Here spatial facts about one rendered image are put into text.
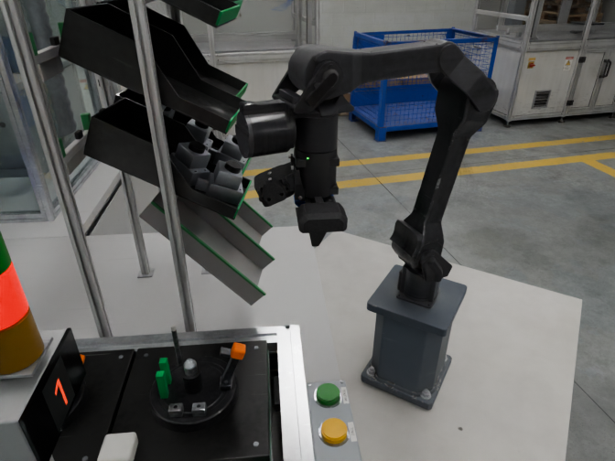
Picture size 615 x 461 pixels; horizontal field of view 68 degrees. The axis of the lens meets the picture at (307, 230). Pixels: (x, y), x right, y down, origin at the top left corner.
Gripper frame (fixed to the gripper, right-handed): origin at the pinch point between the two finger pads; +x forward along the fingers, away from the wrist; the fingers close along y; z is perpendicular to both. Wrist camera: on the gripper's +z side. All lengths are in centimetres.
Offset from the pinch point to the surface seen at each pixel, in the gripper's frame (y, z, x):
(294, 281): -40, 1, 39
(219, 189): -19.0, 15.7, 2.3
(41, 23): -110, 77, -17
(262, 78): -396, 8, 59
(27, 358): 25.5, 29.5, -1.6
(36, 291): -42, 68, 39
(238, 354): 6.0, 12.5, 18.9
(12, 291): 24.6, 29.1, -8.7
